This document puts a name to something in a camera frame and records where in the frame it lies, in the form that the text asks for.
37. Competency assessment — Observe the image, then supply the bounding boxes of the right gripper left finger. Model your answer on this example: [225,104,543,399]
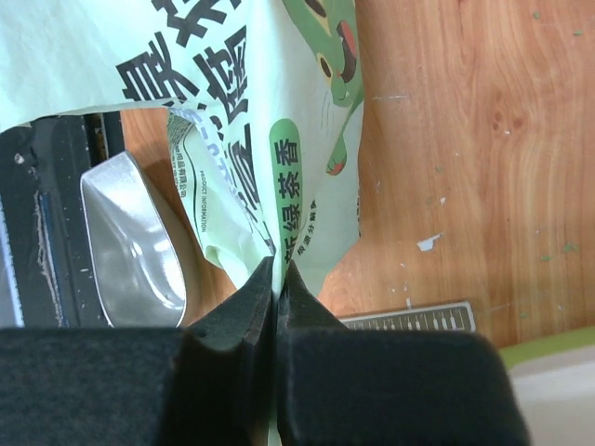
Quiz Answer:
[1,257,273,445]

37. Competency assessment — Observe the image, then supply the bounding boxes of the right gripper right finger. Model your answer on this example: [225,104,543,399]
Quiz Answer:
[276,266,531,445]

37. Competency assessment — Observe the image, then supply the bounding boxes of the metal litter scoop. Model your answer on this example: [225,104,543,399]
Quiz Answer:
[80,151,187,328]

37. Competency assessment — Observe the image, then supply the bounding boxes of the white plastic bag clip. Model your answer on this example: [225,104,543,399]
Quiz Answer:
[341,302,476,333]

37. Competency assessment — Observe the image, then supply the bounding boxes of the beige green litter box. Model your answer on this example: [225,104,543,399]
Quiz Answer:
[500,326,594,445]

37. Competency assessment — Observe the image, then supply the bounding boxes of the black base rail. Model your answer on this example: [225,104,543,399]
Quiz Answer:
[1,112,125,328]

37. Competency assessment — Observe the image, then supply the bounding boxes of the green cat litter bag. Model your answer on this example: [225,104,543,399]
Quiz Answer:
[1,1,364,295]

